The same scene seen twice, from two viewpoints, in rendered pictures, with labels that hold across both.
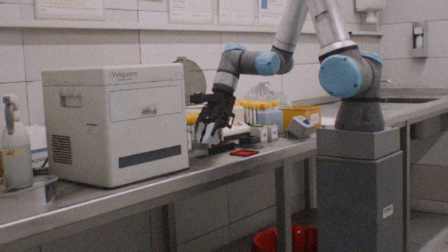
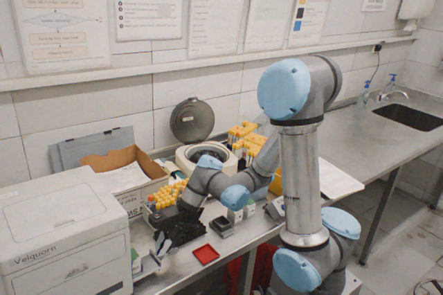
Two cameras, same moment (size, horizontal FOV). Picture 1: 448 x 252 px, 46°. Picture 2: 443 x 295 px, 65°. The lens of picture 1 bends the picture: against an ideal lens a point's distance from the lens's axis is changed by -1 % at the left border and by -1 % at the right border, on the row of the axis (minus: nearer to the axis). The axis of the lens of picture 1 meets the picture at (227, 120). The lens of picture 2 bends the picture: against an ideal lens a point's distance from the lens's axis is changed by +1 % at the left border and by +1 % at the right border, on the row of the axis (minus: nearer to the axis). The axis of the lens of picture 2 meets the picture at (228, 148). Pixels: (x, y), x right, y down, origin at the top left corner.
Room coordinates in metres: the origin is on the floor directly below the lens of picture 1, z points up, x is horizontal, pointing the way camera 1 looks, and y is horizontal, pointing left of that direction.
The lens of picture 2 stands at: (0.85, -0.22, 1.75)
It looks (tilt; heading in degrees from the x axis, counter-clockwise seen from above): 28 degrees down; 9
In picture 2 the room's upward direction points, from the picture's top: 5 degrees clockwise
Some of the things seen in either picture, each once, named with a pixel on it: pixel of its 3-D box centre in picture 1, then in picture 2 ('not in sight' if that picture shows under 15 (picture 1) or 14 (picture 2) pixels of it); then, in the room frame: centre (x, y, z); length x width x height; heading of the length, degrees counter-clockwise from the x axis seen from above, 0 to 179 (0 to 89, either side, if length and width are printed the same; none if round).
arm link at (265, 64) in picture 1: (262, 63); (232, 190); (1.67, -0.12, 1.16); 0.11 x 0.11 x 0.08; 57
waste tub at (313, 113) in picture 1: (299, 119); (288, 181); (2.14, -0.30, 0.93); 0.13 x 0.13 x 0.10; 55
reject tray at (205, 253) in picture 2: (244, 152); (205, 253); (1.68, -0.05, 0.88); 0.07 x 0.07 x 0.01; 50
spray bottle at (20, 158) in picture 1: (15, 141); not in sight; (1.33, 0.54, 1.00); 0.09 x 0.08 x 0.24; 50
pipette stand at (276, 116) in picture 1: (270, 124); (255, 190); (2.03, -0.17, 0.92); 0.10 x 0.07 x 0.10; 132
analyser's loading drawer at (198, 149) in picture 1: (176, 152); (124, 273); (1.50, 0.15, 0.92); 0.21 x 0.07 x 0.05; 140
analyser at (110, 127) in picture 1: (120, 120); (66, 244); (1.47, 0.30, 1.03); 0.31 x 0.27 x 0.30; 140
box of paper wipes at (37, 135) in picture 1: (38, 144); not in sight; (1.66, 0.60, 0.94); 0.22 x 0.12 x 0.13; 144
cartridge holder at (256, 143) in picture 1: (249, 141); (221, 224); (1.82, -0.07, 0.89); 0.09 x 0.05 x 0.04; 51
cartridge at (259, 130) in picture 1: (258, 134); (234, 213); (1.88, -0.11, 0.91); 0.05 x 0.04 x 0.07; 50
